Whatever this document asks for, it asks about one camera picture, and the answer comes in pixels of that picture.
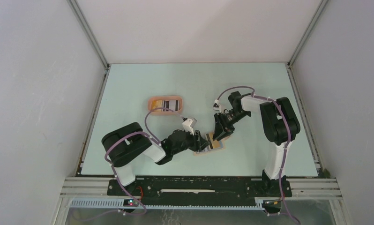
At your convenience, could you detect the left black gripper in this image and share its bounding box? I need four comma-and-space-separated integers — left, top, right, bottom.
172, 127, 210, 155

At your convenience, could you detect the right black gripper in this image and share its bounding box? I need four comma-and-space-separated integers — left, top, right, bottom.
213, 109, 250, 141

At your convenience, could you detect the tan leather card holder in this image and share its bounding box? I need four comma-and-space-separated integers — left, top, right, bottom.
193, 132, 231, 156

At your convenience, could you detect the striped black white card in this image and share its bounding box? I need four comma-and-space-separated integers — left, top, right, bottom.
163, 100, 179, 111

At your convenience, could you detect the pink oval tray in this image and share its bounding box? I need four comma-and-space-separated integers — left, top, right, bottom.
147, 96, 183, 116

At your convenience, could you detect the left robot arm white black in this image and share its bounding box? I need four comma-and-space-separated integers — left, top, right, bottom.
101, 122, 210, 195

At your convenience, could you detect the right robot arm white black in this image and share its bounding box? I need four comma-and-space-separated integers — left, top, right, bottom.
212, 91, 300, 198

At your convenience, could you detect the orange credit card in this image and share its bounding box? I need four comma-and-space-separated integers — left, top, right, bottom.
151, 100, 164, 109

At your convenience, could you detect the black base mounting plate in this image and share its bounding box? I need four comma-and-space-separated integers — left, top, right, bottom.
107, 176, 292, 206

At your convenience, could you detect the right controller board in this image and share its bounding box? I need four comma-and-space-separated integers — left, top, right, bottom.
262, 201, 282, 214

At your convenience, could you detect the controller board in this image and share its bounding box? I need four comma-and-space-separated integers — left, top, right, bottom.
262, 201, 282, 214
123, 199, 139, 207

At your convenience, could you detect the left controller board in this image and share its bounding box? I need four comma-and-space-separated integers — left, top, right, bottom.
123, 199, 139, 207

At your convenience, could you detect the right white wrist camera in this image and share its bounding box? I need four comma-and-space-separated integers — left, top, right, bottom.
213, 99, 228, 113

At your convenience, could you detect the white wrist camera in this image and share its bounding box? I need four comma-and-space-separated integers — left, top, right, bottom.
213, 99, 228, 113
182, 118, 197, 135

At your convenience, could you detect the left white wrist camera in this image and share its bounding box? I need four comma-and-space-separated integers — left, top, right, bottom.
182, 118, 197, 135

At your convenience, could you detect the white cable duct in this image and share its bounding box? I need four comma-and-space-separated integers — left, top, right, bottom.
69, 198, 264, 210

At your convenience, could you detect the aluminium frame rail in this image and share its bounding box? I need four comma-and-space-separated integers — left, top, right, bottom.
60, 177, 343, 200

